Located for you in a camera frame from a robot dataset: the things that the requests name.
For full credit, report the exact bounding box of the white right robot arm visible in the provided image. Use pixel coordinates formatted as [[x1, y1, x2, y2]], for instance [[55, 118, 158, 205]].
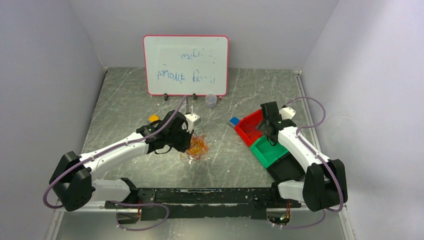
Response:
[[257, 101, 348, 213]]

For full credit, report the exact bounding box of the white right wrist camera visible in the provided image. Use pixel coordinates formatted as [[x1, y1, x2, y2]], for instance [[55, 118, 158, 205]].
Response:
[[279, 106, 296, 120]]

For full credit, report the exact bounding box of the orange cable bundle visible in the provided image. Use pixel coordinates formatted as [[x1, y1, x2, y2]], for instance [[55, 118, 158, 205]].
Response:
[[179, 132, 210, 163]]

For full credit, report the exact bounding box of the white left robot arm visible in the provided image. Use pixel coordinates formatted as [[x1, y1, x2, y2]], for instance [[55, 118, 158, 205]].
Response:
[[43, 110, 201, 212]]

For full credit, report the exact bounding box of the blue grey block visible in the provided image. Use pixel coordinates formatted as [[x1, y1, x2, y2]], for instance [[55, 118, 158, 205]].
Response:
[[227, 117, 240, 129]]

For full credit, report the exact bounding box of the clear plastic cup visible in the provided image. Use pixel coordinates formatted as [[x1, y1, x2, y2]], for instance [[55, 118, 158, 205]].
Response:
[[205, 93, 218, 109]]

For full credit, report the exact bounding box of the green plastic bin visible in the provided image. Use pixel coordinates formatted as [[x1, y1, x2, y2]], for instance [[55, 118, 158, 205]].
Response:
[[249, 136, 289, 168]]

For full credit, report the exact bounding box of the pink framed whiteboard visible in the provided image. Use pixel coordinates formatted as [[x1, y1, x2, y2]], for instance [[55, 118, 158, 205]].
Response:
[[142, 35, 230, 97]]

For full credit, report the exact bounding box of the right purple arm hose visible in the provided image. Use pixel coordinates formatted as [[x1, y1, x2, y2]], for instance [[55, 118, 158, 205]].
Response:
[[271, 96, 345, 230]]

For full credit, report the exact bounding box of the black plastic bin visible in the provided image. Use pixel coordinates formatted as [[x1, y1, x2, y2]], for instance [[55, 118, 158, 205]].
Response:
[[265, 152, 306, 182]]

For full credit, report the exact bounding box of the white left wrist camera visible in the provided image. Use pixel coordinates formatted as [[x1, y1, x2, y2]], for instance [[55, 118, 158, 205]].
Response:
[[184, 113, 202, 129]]

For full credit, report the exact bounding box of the red plastic bin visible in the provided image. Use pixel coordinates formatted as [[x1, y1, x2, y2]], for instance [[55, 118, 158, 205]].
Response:
[[234, 109, 263, 147]]

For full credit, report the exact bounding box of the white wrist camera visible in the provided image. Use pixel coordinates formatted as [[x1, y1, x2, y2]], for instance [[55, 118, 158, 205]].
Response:
[[184, 113, 202, 129], [279, 106, 296, 120]]

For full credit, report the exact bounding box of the yellow grey block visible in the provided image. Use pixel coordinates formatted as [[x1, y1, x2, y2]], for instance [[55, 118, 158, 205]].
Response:
[[147, 114, 160, 124]]

